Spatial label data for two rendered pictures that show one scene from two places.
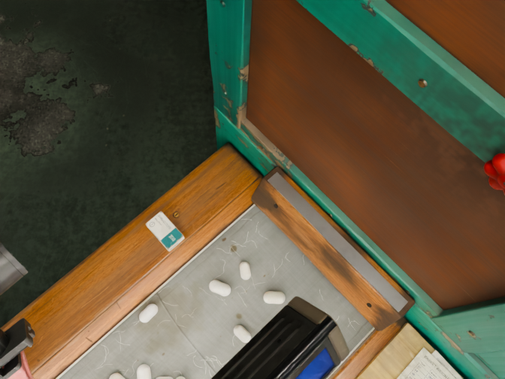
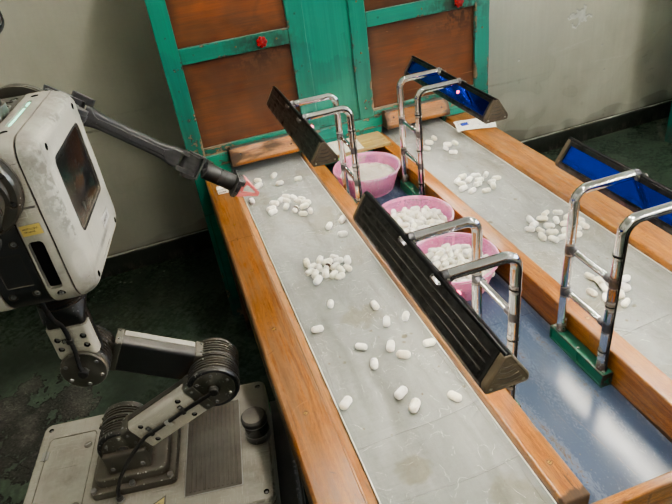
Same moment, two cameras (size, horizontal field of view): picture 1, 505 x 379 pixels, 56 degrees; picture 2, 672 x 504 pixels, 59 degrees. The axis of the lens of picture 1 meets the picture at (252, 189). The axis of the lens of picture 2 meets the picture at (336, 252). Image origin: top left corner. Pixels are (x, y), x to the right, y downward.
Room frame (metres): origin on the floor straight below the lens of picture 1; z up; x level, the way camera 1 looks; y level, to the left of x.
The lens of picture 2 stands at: (-1.35, 1.62, 1.76)
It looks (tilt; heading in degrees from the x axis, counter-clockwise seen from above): 33 degrees down; 306
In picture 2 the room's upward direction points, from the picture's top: 8 degrees counter-clockwise
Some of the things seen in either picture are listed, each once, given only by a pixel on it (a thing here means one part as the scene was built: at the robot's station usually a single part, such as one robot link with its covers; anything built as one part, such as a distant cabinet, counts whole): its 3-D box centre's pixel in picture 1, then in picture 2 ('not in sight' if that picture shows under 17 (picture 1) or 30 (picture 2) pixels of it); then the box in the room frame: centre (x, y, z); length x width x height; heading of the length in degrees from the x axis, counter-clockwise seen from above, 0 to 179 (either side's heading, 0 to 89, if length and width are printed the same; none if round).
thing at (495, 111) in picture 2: not in sight; (449, 84); (-0.56, -0.31, 1.08); 0.62 x 0.08 x 0.07; 139
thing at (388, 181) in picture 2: not in sight; (367, 176); (-0.24, -0.21, 0.72); 0.27 x 0.27 x 0.10
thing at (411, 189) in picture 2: not in sight; (431, 138); (-0.51, -0.25, 0.90); 0.20 x 0.19 x 0.45; 139
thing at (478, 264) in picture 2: not in sight; (460, 328); (-0.98, 0.69, 0.90); 0.20 x 0.19 x 0.45; 139
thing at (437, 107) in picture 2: not in sight; (416, 112); (-0.26, -0.64, 0.83); 0.30 x 0.06 x 0.07; 49
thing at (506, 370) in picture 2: not in sight; (422, 270); (-0.92, 0.75, 1.08); 0.62 x 0.08 x 0.07; 139
